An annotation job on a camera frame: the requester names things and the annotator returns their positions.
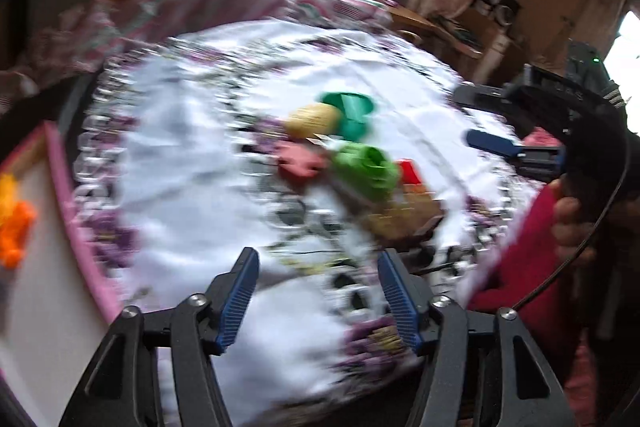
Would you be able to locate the brown gold ornate toy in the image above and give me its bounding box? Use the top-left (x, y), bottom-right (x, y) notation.
top-left (359, 184), bottom-right (446, 249)

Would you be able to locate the light green plug device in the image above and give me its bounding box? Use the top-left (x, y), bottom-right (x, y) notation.
top-left (331, 142), bottom-right (400, 202)

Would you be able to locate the red puzzle piece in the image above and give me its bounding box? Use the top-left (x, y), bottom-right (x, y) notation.
top-left (274, 141), bottom-right (326, 188)

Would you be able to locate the dark green plastic spool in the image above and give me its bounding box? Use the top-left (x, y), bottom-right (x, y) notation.
top-left (320, 92), bottom-right (375, 142)

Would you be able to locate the pink shallow cardboard box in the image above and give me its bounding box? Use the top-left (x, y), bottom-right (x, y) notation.
top-left (1, 121), bottom-right (120, 426)

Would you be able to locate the yellow carved egg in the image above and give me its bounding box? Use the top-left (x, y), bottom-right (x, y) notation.
top-left (283, 102), bottom-right (342, 139)

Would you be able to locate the orange cube block cluster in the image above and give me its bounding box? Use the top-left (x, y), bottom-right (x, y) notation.
top-left (0, 173), bottom-right (37, 270)

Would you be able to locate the red metallic cylinder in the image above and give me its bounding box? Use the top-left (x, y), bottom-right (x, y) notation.
top-left (397, 159), bottom-right (424, 186)

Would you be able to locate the pink sleeve forearm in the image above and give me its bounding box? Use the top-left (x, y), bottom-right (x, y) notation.
top-left (468, 186), bottom-right (564, 346)

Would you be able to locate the person's right hand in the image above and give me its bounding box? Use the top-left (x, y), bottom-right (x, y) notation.
top-left (549, 179), bottom-right (592, 261)

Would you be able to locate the white embroidered floral tablecloth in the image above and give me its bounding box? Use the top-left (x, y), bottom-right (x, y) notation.
top-left (73, 20), bottom-right (538, 426)

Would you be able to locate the striped pink green cloth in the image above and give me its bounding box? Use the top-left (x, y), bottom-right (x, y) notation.
top-left (1, 0), bottom-right (392, 112)

